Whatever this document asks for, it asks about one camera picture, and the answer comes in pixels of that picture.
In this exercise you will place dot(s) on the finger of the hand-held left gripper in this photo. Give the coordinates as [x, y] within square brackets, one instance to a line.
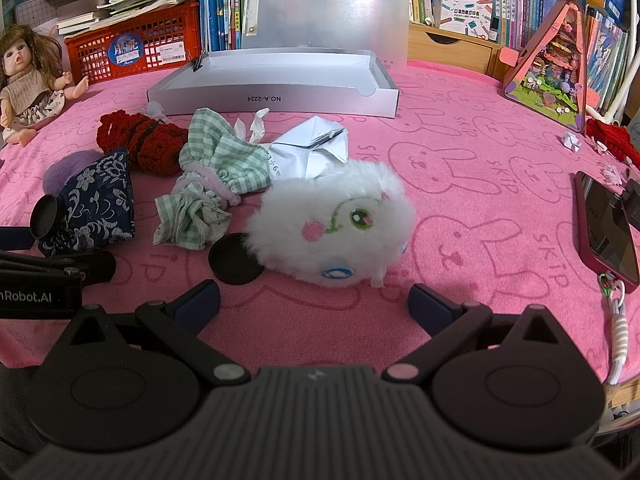
[17, 239]
[95, 266]

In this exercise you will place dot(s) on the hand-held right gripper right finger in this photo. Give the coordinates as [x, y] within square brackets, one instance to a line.
[424, 306]

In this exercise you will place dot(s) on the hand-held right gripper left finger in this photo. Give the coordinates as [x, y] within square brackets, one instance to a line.
[197, 305]

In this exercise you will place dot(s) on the blue floral fabric pouch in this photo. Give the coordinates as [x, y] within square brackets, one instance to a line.
[95, 200]

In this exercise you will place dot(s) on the white fluffy plush toy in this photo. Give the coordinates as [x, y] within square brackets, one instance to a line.
[310, 210]

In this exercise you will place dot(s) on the silver cardboard box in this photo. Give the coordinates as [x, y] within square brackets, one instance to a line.
[275, 100]

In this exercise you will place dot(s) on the black round cap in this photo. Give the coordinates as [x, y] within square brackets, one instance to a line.
[47, 217]
[232, 260]

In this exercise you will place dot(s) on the purple fuzzy pouch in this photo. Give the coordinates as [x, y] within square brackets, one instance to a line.
[67, 172]

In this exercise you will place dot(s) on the red knitted bundle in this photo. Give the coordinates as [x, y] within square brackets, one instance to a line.
[125, 132]

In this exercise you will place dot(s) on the green checked doll dress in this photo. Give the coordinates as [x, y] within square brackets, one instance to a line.
[220, 160]

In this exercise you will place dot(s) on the brown haired baby doll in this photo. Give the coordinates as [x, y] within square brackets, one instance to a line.
[25, 85]

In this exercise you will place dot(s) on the white worksheet paper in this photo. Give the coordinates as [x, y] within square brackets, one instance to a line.
[285, 165]

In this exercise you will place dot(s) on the smartphone in red case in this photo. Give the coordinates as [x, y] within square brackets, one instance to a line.
[605, 230]

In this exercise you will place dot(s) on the red plastic basket with label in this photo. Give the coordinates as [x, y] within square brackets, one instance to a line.
[90, 55]

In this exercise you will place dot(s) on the small white paper scrap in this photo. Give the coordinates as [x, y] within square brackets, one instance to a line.
[571, 141]
[610, 174]

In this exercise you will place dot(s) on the grey grid cutting mat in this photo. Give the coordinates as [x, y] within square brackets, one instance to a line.
[35, 15]

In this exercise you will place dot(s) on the black binder clip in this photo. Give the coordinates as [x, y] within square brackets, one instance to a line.
[198, 63]

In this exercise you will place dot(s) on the red knitted yarn piece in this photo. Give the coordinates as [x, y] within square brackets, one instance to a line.
[615, 140]

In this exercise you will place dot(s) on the wooden drawer box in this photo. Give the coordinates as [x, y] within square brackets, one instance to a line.
[450, 52]

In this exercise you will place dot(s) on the pink miniature house model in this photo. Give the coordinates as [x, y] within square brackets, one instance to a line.
[545, 75]

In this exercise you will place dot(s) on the row of upright books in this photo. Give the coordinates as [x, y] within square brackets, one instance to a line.
[220, 5]

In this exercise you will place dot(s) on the white printed carton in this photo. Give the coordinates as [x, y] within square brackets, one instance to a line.
[465, 15]

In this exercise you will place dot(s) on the white plastic tubes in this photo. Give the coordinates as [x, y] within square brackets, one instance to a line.
[622, 85]

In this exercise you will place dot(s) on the leaning picture books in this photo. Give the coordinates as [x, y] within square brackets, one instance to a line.
[607, 60]

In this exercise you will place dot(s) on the translucent plastic folder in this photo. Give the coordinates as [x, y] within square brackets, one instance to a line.
[325, 10]

